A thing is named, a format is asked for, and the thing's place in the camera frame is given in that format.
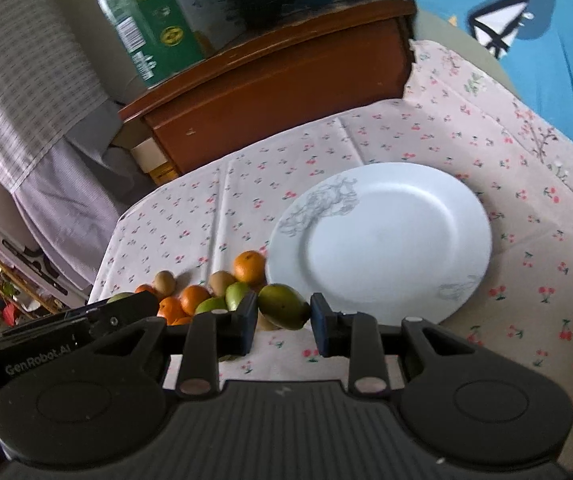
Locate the lilac cloth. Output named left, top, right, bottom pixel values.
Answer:
left=14, top=140, right=142, bottom=288

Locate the blue printed blanket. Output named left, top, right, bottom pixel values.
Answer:
left=366, top=0, right=573, bottom=156

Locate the checked cloth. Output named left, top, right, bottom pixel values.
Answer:
left=0, top=0, right=112, bottom=196

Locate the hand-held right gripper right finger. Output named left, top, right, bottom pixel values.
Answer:
left=310, top=292, right=472, bottom=397

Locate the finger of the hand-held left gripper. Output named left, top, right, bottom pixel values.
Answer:
left=89, top=292, right=161, bottom=330

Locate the grey green bedsheet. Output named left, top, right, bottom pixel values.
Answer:
left=409, top=7, right=522, bottom=96

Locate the wooden shelf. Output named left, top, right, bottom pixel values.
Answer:
left=0, top=225, right=67, bottom=321

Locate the grey cloth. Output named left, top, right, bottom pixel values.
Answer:
left=64, top=100, right=127, bottom=153

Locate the green cardboard box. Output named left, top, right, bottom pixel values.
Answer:
left=95, top=0, right=247, bottom=88

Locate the cherry print tablecloth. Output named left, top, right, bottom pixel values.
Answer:
left=88, top=40, right=573, bottom=411

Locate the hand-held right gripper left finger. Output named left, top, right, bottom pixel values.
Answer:
left=91, top=291, right=260, bottom=399

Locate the white folding chair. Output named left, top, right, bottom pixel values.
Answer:
left=0, top=175, right=90, bottom=308

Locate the white plate with grey print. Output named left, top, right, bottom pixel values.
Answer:
left=265, top=162, right=493, bottom=326

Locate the yellow box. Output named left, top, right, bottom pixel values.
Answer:
left=146, top=160, right=184, bottom=186

